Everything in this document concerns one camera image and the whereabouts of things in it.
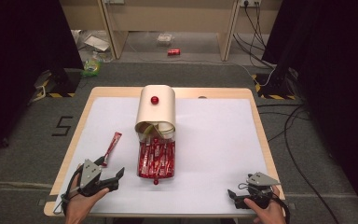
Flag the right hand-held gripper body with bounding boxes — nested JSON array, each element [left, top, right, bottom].
[[243, 172, 282, 210]]

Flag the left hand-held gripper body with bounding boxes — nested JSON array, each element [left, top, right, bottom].
[[78, 159, 119, 198]]

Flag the single red stick packet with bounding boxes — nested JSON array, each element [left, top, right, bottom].
[[102, 131, 123, 168]]

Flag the pile of red stick packets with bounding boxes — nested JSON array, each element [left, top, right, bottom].
[[138, 139, 175, 179]]

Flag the person's right hand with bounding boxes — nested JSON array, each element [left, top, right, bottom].
[[242, 185, 287, 223]]

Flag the person's left hand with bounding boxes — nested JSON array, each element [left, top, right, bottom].
[[64, 165, 110, 221]]

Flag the white table mat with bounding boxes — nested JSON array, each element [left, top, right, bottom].
[[55, 96, 269, 217]]

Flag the wooden table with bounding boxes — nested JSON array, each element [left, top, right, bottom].
[[43, 86, 286, 218]]

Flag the black stand base hazard tape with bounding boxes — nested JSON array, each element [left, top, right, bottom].
[[33, 68, 82, 99], [251, 72, 298, 101]]

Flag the green plastic bag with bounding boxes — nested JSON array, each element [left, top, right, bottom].
[[80, 51, 103, 78]]

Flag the white paper sheet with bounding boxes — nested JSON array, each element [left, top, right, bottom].
[[83, 34, 111, 52]]

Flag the black curtain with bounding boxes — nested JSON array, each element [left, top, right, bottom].
[[0, 0, 85, 162], [261, 0, 358, 216]]

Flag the white plastic container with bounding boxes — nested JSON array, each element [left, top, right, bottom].
[[156, 33, 175, 48]]

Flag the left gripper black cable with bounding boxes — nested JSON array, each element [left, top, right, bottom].
[[52, 169, 83, 217]]

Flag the black floor cables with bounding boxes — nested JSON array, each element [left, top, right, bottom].
[[255, 103, 341, 224]]

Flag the white floor cable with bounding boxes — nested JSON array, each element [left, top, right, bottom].
[[127, 40, 277, 88]]

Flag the black cables from socket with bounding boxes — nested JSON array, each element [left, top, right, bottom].
[[232, 2, 277, 69]]

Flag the white wall socket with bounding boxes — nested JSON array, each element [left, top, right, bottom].
[[239, 0, 262, 8]]

